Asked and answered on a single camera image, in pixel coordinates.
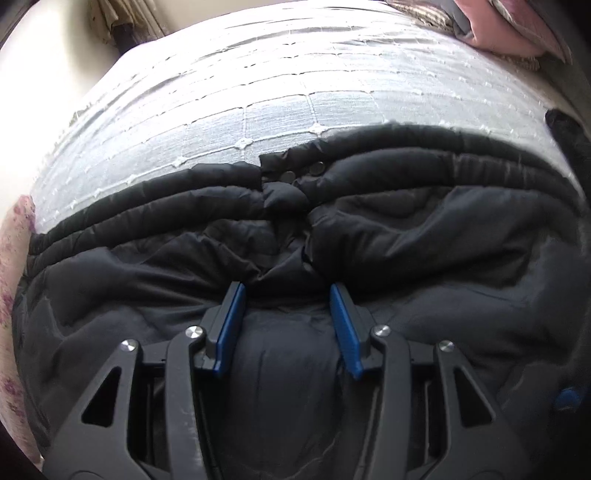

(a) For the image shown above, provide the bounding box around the black quilted down jacket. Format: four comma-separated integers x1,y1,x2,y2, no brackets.
11,122,588,480

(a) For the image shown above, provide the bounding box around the grey patterned curtain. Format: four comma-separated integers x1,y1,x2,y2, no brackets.
120,0,174,40

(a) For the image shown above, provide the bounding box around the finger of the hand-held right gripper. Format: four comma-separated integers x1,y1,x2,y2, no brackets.
553,387,584,413

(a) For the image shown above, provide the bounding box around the rolled floral quilt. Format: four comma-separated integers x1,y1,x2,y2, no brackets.
0,194,48,462

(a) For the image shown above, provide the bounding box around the folded pink velvet quilt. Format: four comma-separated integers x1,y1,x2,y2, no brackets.
450,0,561,59

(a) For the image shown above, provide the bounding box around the pink and grey pillow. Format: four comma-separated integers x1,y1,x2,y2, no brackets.
490,0,574,64

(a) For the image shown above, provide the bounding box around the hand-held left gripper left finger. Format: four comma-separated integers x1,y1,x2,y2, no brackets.
44,281,246,480

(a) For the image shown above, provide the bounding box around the bed with grey checked bedspread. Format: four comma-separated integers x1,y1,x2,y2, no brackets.
30,0,570,237

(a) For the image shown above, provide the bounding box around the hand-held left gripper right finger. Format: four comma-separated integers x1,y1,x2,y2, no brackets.
329,282,532,480

